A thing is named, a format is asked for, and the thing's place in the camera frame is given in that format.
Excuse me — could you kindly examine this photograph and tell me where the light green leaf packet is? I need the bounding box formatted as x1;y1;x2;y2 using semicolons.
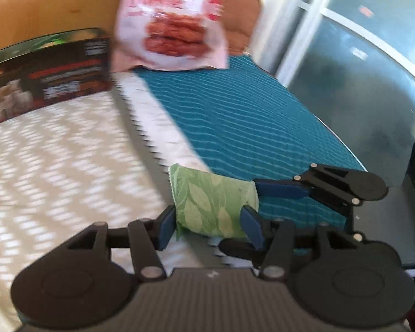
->
168;164;259;238

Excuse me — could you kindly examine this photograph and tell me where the brown cushion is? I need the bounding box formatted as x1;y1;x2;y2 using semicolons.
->
222;0;261;56

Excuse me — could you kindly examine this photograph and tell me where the black cardboard box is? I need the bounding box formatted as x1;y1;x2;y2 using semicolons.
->
0;28;111;123

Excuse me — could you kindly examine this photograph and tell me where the large pink snack bag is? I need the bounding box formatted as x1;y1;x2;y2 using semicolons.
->
111;0;229;72

